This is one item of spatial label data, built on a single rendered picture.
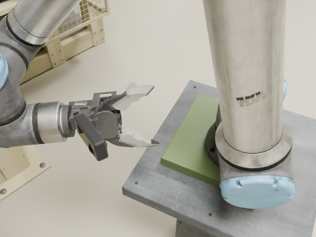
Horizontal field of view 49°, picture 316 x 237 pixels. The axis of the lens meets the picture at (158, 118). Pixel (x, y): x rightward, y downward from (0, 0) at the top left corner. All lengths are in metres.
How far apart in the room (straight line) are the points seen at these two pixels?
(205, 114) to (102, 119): 0.46
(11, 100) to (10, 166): 1.07
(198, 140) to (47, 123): 0.47
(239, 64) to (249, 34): 0.05
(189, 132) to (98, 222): 0.73
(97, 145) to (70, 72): 1.65
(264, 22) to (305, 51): 2.13
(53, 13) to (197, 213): 0.60
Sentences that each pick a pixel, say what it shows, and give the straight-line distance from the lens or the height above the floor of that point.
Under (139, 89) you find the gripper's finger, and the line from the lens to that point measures 0.71.
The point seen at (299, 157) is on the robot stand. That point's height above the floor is 0.60.
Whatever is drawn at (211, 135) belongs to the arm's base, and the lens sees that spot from 0.99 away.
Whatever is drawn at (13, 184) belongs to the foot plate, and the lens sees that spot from 1.82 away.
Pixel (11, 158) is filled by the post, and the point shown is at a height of 0.13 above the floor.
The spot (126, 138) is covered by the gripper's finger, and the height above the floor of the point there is 0.85.
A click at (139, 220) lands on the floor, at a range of 1.61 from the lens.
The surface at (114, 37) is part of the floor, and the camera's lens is 2.55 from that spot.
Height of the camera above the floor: 1.45
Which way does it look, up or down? 48 degrees down
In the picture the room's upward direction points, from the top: straight up
